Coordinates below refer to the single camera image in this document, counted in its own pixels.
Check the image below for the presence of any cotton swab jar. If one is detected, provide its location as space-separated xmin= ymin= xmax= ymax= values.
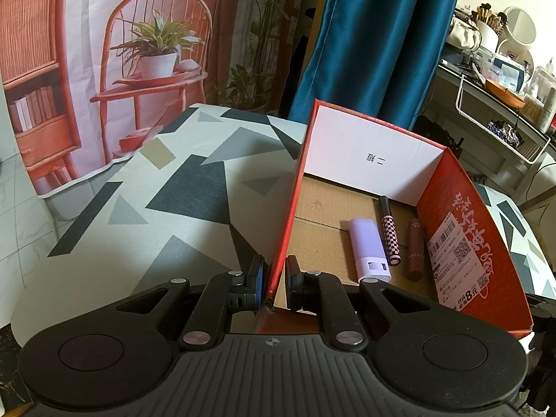
xmin=521 ymin=96 xmax=546 ymax=131

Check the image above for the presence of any beige bag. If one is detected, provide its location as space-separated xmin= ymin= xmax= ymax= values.
xmin=449 ymin=13 xmax=483 ymax=50

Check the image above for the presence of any geometric patterned tablecloth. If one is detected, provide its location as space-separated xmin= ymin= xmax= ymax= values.
xmin=9 ymin=103 xmax=556 ymax=348

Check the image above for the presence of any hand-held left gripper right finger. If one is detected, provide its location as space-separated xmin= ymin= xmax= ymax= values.
xmin=286 ymin=254 xmax=435 ymax=350

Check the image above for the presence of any printed backdrop cloth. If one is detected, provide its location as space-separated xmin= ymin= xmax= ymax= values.
xmin=0 ymin=0 xmax=322 ymax=196

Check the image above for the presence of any dark red lipstick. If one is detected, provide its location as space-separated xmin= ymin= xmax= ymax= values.
xmin=406 ymin=220 xmax=431 ymax=281

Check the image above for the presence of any lilac stick tube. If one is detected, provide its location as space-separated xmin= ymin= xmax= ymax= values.
xmin=350 ymin=218 xmax=394 ymax=282

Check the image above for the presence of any white brush holder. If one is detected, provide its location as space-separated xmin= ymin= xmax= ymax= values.
xmin=475 ymin=24 xmax=499 ymax=53

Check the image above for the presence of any orange bowl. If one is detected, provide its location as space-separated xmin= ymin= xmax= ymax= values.
xmin=485 ymin=79 xmax=525 ymax=108

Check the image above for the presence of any blue white box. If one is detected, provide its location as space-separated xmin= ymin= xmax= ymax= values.
xmin=493 ymin=54 xmax=522 ymax=90

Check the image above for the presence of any white lotion bottle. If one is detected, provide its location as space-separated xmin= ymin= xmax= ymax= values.
xmin=541 ymin=91 xmax=556 ymax=133

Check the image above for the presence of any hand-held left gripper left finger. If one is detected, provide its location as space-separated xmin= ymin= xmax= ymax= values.
xmin=115 ymin=254 xmax=267 ymax=350

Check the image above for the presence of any round white mirror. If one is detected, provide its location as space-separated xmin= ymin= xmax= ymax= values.
xmin=504 ymin=6 xmax=538 ymax=46

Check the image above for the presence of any white wire basket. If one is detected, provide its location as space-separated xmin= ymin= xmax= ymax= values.
xmin=455 ymin=74 xmax=550 ymax=165

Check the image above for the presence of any red cardboard box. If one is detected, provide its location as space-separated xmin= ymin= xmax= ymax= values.
xmin=254 ymin=99 xmax=533 ymax=342

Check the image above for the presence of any teal curtain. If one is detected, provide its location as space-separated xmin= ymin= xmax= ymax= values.
xmin=287 ymin=0 xmax=466 ymax=131

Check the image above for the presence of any dressing table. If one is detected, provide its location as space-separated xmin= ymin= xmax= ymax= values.
xmin=423 ymin=63 xmax=556 ymax=209

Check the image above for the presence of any bunch of makeup brushes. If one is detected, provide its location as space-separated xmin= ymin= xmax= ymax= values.
xmin=471 ymin=4 xmax=507 ymax=31

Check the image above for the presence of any checkered mascara tube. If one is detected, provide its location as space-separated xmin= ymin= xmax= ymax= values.
xmin=377 ymin=195 xmax=401 ymax=267

